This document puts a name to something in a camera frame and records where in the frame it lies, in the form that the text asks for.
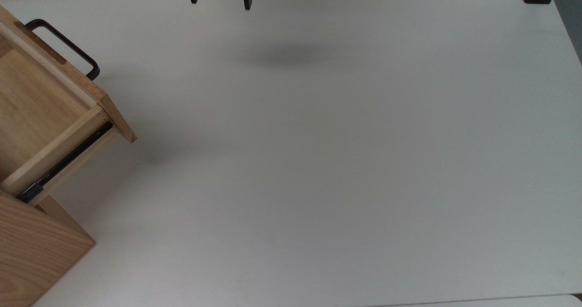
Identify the black metal drawer handle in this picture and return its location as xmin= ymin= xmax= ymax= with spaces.
xmin=25 ymin=19 xmax=100 ymax=81

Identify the wooden drawer with black handle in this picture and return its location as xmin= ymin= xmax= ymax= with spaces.
xmin=0 ymin=5 xmax=137 ymax=199

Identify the light wooden drawer cabinet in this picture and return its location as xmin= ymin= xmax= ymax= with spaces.
xmin=0 ymin=127 xmax=121 ymax=307

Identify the black drawer slide rail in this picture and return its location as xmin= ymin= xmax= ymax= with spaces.
xmin=17 ymin=121 xmax=114 ymax=204

